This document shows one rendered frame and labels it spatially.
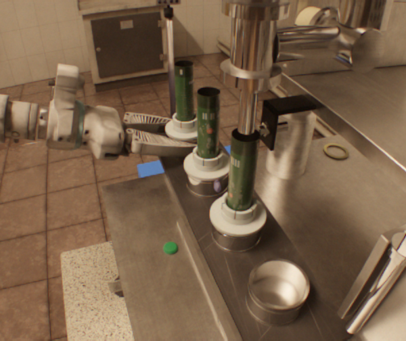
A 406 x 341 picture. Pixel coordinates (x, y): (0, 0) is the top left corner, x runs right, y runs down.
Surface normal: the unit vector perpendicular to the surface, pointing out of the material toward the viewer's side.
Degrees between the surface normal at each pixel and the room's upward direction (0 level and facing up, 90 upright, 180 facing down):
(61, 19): 90
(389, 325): 90
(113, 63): 90
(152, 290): 0
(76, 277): 0
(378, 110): 0
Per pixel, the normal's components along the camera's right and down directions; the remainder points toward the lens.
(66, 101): 0.41, 0.38
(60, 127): 0.45, 0.11
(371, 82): 0.00, -0.78
